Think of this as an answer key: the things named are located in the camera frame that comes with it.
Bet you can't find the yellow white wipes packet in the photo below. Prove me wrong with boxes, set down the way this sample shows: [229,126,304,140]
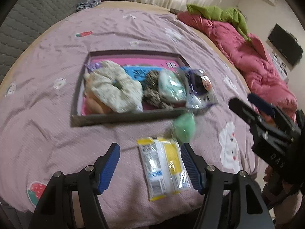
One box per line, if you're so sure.
[137,138,191,201]

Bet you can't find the green sponge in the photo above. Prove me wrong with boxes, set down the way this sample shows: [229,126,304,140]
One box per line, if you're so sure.
[172,112,196,144]

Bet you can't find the cartoon doll face packet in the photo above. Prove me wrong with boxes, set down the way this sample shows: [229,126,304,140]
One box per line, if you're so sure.
[177,67,218,110]

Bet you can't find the white floral scrunchie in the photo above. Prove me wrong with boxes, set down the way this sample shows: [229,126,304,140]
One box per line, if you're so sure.
[84,60,143,113]

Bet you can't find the white cabinet with items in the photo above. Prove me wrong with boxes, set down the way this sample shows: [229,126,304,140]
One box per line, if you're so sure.
[270,53,289,84]

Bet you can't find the pink quilted comforter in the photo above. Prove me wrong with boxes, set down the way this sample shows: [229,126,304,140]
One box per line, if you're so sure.
[177,11,298,121]

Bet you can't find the green tissue pack in box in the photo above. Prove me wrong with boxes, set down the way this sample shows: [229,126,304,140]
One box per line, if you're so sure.
[158,69,187,104]

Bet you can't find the green fleece garment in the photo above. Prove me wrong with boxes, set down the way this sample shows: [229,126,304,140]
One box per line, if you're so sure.
[187,4,251,41]

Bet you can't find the leopard print scrunchie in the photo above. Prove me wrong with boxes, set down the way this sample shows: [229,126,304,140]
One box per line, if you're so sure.
[143,70,173,109]

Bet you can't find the shallow purple cardboard box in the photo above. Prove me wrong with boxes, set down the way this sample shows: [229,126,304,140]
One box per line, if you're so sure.
[70,50,189,127]

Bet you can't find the cream plush bunny toy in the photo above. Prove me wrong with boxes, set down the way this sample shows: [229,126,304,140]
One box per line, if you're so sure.
[84,73,113,114]

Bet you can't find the pink blue children's book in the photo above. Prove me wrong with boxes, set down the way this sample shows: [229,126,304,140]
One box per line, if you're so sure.
[78,54,184,116]

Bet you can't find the purple satin scrunchie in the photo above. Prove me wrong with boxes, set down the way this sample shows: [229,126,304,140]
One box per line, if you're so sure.
[85,62,102,73]

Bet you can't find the blue patterned cloth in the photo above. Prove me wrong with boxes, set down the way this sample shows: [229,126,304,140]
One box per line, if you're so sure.
[75,0,102,12]

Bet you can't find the grey quilted sofa cover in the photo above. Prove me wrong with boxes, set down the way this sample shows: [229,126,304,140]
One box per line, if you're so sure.
[1,0,87,80]

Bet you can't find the black wall television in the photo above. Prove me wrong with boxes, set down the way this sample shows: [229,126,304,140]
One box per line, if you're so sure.
[268,24,303,66]

